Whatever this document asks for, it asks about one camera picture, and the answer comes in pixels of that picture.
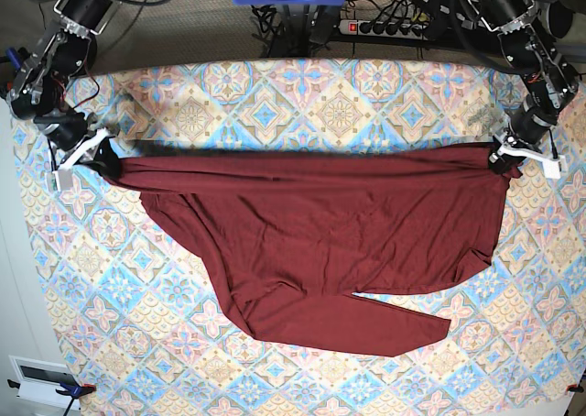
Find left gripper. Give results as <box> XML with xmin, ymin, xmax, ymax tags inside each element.
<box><xmin>489</xmin><ymin>106</ymin><xmax>559</xmax><ymax>176</ymax></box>

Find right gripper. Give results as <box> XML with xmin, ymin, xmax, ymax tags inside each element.
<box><xmin>34</xmin><ymin>111</ymin><xmax>122</xmax><ymax>180</ymax></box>

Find maroon t-shirt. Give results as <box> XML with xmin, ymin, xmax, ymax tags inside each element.
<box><xmin>114</xmin><ymin>143</ymin><xmax>520</xmax><ymax>356</ymax></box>

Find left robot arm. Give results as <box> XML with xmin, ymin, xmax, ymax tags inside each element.
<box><xmin>449</xmin><ymin>0</ymin><xmax>579</xmax><ymax>180</ymax></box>

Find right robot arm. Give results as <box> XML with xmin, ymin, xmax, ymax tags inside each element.
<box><xmin>1</xmin><ymin>0</ymin><xmax>133</xmax><ymax>181</ymax></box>

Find blue clamp upper left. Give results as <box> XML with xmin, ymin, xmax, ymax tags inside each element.
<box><xmin>0</xmin><ymin>48</ymin><xmax>32</xmax><ymax>123</ymax></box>

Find blue clamp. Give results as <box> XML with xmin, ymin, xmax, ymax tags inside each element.
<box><xmin>6</xmin><ymin>379</ymin><xmax>97</xmax><ymax>415</ymax></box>
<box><xmin>0</xmin><ymin>48</ymin><xmax>32</xmax><ymax>123</ymax></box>

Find patterned tablecloth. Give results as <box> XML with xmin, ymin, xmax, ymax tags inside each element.
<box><xmin>10</xmin><ymin>60</ymin><xmax>585</xmax><ymax>415</ymax></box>

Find white power strip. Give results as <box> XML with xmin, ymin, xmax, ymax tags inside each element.
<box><xmin>338</xmin><ymin>19</ymin><xmax>428</xmax><ymax>39</ymax></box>

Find white floor vent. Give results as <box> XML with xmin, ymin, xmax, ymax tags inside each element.
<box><xmin>8</xmin><ymin>356</ymin><xmax>77</xmax><ymax>410</ymax></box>

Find blue clamp lower left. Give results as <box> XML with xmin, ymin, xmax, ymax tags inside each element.
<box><xmin>6</xmin><ymin>379</ymin><xmax>97</xmax><ymax>415</ymax></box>

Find orange clamp right edge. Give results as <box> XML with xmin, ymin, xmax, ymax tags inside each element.
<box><xmin>566</xmin><ymin>384</ymin><xmax>585</xmax><ymax>393</ymax></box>

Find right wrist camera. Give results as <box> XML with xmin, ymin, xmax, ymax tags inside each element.
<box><xmin>47</xmin><ymin>169</ymin><xmax>73</xmax><ymax>192</ymax></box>

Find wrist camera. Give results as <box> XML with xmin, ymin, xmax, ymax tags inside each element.
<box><xmin>47</xmin><ymin>169</ymin><xmax>73</xmax><ymax>192</ymax></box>
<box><xmin>542</xmin><ymin>155</ymin><xmax>568</xmax><ymax>180</ymax></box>

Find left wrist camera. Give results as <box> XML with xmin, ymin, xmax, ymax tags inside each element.
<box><xmin>542</xmin><ymin>155</ymin><xmax>568</xmax><ymax>180</ymax></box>

